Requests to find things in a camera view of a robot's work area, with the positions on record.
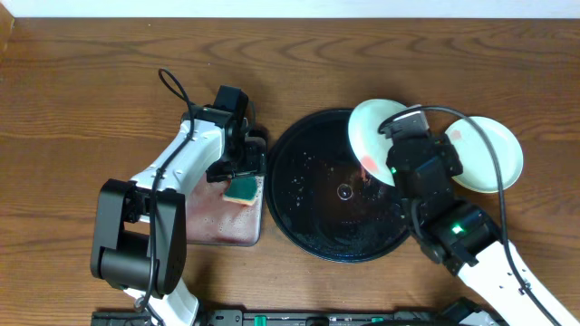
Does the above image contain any green and yellow sponge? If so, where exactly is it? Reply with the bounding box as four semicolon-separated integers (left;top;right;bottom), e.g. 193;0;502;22
223;177;258;206

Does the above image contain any rectangular black sponge tray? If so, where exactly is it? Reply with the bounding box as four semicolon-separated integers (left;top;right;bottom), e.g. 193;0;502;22
186;176;264;246

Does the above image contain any large mint green plate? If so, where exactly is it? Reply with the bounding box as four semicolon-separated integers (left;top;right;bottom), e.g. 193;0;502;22
445;116;524;194

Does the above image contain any small mint green plate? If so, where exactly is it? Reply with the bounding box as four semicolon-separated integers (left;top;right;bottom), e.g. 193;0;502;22
348;99;406;187

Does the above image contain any round black tray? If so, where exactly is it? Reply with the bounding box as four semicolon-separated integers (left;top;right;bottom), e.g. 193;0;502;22
265;109;410;263

